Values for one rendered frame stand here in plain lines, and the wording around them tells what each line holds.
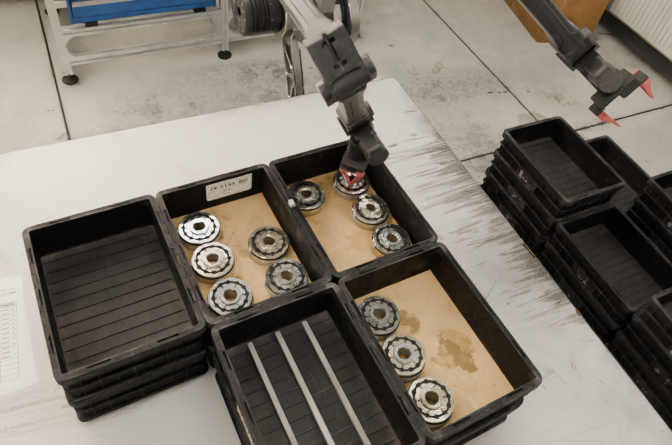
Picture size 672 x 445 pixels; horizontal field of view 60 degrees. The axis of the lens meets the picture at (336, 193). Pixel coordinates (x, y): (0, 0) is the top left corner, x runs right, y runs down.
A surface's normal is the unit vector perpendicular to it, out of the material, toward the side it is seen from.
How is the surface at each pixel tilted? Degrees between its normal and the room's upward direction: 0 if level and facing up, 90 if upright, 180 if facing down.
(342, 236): 0
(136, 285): 0
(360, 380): 0
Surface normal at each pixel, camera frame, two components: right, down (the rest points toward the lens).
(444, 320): 0.12, -0.66
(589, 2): 0.25, 0.73
